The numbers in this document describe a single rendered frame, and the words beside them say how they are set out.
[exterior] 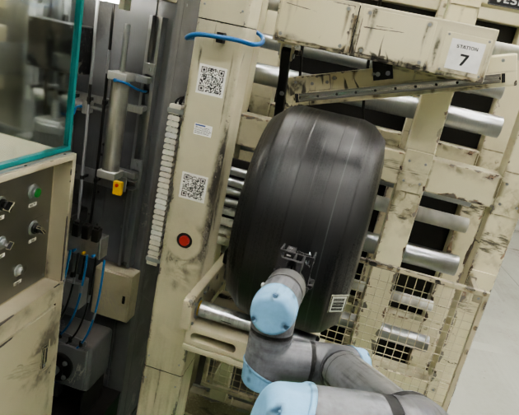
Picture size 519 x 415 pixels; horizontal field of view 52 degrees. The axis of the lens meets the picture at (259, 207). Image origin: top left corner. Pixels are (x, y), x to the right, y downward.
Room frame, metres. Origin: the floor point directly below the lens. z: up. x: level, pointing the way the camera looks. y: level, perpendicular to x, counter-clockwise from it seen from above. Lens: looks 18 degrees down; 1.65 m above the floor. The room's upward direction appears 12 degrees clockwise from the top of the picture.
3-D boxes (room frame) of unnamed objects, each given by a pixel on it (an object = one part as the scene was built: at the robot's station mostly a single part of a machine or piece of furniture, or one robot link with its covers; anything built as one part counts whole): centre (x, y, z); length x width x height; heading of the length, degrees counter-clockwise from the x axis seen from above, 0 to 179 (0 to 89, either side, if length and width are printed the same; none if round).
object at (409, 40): (1.71, -0.25, 1.71); 0.61 x 0.25 x 0.15; 80
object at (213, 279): (1.47, 0.10, 0.90); 0.40 x 0.03 x 0.10; 170
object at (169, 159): (1.45, 0.27, 1.19); 0.05 x 0.04 x 0.48; 170
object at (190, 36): (1.46, 0.18, 1.62); 0.19 x 0.19 x 0.06; 80
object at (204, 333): (1.30, -0.05, 0.84); 0.36 x 0.09 x 0.06; 80
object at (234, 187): (1.85, 0.07, 1.05); 0.20 x 0.15 x 0.30; 80
